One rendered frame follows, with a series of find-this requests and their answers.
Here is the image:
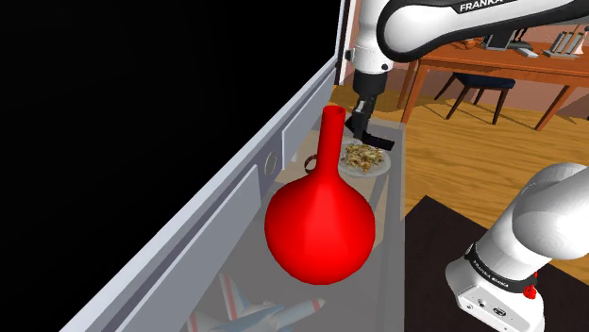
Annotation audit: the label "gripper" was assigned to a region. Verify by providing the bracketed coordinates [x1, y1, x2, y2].
[345, 70, 395, 152]

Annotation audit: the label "brown crumbly food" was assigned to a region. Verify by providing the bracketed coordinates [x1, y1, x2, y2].
[342, 142, 386, 174]

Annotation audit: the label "white plate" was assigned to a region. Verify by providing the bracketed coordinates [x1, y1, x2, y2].
[338, 139, 393, 178]

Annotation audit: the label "red round long-necked vase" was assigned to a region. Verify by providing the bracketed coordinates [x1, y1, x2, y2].
[263, 105, 377, 286]

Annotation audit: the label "dark blue wooden chair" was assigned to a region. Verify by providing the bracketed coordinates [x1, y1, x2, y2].
[433, 72, 517, 126]

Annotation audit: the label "wooden table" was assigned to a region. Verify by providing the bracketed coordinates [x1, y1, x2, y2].
[396, 25, 589, 133]

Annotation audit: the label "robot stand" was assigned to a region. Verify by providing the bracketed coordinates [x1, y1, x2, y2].
[404, 194, 589, 332]

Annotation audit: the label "grey desk with drawers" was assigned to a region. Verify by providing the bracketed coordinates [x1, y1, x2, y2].
[59, 54, 407, 332]

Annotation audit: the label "white toy plane red stripes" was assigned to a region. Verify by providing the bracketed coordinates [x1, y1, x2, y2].
[185, 273, 328, 332]

